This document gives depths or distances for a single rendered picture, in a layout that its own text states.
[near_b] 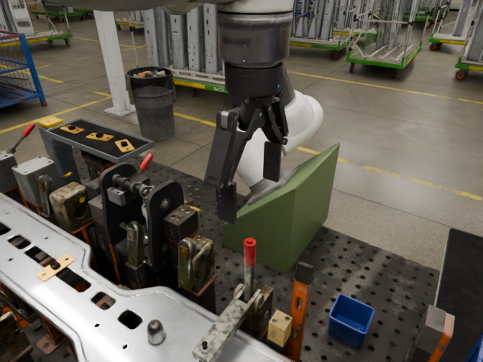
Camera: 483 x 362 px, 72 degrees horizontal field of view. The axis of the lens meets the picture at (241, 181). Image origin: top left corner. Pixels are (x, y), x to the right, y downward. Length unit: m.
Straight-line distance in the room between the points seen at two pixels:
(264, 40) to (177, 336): 0.57
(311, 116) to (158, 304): 0.82
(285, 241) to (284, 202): 0.16
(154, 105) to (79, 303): 3.00
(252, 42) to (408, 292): 1.07
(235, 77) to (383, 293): 0.99
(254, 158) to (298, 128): 0.19
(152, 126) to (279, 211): 2.85
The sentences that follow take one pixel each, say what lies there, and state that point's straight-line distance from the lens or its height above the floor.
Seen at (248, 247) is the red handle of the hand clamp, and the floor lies 1.20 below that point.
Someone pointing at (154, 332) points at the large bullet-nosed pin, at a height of 1.04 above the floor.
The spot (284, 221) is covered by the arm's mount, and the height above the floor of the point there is 0.93.
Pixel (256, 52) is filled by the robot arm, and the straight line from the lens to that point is 0.41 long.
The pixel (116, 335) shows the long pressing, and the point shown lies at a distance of 0.77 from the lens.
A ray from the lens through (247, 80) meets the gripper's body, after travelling 0.42.
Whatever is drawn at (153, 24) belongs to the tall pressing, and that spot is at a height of 0.96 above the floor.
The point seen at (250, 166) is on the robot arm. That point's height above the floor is 1.01.
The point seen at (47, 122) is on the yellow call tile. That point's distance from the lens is 1.38.
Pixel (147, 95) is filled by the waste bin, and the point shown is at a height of 0.54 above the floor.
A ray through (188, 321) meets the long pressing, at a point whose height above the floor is 1.00.
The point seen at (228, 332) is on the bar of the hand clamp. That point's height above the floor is 1.07.
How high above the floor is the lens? 1.61
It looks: 32 degrees down
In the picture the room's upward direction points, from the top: straight up
